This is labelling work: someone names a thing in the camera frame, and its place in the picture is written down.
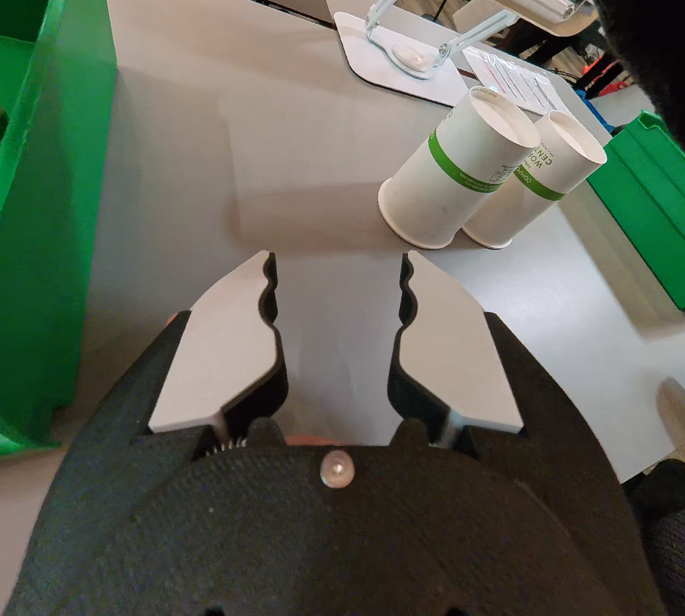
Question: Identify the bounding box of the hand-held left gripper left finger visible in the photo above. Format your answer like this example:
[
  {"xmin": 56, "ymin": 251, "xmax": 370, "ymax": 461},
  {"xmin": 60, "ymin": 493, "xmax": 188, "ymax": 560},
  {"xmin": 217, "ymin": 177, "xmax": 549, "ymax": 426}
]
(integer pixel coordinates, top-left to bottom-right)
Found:
[{"xmin": 146, "ymin": 250, "xmax": 289, "ymax": 444}]

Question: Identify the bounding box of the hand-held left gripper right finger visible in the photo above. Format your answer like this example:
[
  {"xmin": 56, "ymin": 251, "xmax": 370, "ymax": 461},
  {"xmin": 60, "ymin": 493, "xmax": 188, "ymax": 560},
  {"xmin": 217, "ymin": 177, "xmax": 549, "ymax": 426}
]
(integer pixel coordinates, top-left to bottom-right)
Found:
[{"xmin": 387, "ymin": 250, "xmax": 525, "ymax": 451}]

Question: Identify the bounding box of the dented white paper cup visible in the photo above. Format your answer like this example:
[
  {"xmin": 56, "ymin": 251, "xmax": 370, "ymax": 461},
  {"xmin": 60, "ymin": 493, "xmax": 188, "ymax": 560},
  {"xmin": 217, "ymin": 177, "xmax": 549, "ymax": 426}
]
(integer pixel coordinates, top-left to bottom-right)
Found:
[{"xmin": 377, "ymin": 86, "xmax": 541, "ymax": 250}]

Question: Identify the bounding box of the green plastic bin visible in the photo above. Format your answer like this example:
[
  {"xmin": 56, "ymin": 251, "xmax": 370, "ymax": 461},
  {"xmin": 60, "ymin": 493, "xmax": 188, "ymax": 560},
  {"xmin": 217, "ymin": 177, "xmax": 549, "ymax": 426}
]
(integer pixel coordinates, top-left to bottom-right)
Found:
[
  {"xmin": 0, "ymin": 0, "xmax": 118, "ymax": 459},
  {"xmin": 586, "ymin": 110, "xmax": 685, "ymax": 312}
]

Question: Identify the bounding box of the grey desk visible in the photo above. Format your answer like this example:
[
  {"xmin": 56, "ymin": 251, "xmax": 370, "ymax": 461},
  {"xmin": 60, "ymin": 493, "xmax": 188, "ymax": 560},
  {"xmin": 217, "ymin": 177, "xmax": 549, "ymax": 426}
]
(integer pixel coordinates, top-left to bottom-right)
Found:
[{"xmin": 0, "ymin": 0, "xmax": 685, "ymax": 616}]

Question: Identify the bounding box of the blue plastic crate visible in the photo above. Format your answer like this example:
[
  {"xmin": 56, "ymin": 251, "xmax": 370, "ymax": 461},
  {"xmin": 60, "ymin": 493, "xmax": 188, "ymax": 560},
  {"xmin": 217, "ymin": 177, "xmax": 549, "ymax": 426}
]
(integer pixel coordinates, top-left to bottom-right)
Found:
[{"xmin": 577, "ymin": 96, "xmax": 613, "ymax": 134}]

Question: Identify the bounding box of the person's black clothing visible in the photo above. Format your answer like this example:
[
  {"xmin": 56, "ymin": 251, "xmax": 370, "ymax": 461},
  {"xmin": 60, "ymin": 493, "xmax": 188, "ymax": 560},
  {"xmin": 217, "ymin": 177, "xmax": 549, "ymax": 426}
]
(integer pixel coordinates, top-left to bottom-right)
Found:
[{"xmin": 623, "ymin": 458, "xmax": 685, "ymax": 616}]

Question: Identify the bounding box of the clear sleeve with paper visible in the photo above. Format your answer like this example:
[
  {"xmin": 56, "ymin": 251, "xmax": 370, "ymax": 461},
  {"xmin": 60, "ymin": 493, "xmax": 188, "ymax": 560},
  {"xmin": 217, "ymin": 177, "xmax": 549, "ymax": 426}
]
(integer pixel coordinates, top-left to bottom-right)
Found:
[{"xmin": 463, "ymin": 46, "xmax": 570, "ymax": 116}]

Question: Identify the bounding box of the white folding stand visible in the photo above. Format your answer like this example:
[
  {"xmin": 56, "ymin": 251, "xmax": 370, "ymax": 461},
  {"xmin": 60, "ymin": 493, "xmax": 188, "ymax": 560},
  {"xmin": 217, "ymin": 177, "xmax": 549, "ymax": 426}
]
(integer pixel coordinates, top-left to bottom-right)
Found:
[{"xmin": 333, "ymin": 0, "xmax": 587, "ymax": 107}]

